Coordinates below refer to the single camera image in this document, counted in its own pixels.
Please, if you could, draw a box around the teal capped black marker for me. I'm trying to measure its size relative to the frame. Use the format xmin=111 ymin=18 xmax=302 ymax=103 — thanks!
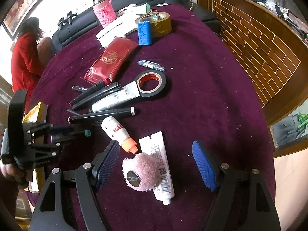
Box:
xmin=51 ymin=129 xmax=91 ymax=144

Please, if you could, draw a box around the pink fluffy hair clip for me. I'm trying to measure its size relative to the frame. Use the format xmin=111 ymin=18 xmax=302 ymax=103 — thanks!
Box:
xmin=122 ymin=153 xmax=159 ymax=192

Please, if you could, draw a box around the white bottle orange cap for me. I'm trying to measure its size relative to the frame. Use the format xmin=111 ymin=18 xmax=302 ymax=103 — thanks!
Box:
xmin=101 ymin=116 xmax=138 ymax=154

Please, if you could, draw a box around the red capped black marker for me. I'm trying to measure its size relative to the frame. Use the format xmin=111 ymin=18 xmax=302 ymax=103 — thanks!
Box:
xmin=69 ymin=78 xmax=111 ymax=106

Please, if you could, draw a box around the yellow capped black marker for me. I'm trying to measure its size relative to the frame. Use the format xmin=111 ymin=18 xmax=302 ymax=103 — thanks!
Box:
xmin=72 ymin=82 xmax=122 ymax=110

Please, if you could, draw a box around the white capped black marker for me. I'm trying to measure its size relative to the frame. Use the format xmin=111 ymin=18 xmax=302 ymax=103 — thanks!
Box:
xmin=67 ymin=106 xmax=136 ymax=124

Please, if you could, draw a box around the white L'Occitane cream tube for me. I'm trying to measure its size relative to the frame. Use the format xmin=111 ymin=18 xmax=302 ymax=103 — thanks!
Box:
xmin=91 ymin=81 xmax=140 ymax=112

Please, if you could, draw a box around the black electrical tape roll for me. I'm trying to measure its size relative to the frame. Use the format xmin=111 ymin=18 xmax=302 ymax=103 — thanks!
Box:
xmin=134 ymin=70 xmax=167 ymax=98

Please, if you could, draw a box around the black ballpoint pen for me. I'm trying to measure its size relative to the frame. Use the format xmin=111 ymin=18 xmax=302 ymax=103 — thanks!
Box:
xmin=66 ymin=109 xmax=80 ymax=116

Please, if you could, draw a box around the operator left hand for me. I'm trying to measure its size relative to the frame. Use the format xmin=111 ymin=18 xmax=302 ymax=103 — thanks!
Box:
xmin=1 ymin=161 xmax=33 ymax=189

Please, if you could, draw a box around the gold lined white box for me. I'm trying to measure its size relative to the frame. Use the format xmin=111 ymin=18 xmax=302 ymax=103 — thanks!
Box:
xmin=22 ymin=101 xmax=48 ymax=194

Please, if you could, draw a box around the small black marker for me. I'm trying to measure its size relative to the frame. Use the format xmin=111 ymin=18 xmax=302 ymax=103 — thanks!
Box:
xmin=72 ymin=85 xmax=88 ymax=93

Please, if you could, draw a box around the person in red coat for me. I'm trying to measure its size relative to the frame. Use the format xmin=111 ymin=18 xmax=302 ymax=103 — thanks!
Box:
xmin=11 ymin=17 xmax=45 ymax=112

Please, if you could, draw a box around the red foil pouch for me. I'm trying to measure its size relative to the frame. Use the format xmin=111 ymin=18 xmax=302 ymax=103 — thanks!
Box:
xmin=83 ymin=37 xmax=138 ymax=85

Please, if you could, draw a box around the small silver tube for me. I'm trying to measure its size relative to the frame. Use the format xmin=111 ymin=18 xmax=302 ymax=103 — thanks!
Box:
xmin=137 ymin=60 xmax=166 ymax=72

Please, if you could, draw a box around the purple velvet table cloth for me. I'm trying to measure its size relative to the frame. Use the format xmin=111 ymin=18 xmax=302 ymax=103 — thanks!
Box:
xmin=30 ymin=5 xmax=276 ymax=230

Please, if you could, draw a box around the pink knitted bottle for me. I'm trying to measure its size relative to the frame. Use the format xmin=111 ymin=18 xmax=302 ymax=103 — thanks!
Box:
xmin=92 ymin=0 xmax=117 ymax=28

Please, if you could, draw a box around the white paper booklet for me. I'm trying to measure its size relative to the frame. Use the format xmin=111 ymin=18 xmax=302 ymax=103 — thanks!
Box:
xmin=96 ymin=3 xmax=151 ymax=48

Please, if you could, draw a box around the blue battery pack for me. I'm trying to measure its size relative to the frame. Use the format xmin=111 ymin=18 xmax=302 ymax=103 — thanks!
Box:
xmin=137 ymin=21 xmax=152 ymax=45

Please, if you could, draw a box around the yellow packing tape roll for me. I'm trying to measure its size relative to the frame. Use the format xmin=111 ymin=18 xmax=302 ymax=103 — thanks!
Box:
xmin=135 ymin=10 xmax=172 ymax=38

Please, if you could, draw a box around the black leather sofa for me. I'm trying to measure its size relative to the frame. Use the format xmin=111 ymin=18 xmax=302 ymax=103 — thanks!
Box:
xmin=52 ymin=0 xmax=221 ymax=53

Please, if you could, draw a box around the framed wall picture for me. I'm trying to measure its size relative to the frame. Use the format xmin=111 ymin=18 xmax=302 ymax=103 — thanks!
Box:
xmin=2 ymin=0 xmax=43 ymax=40

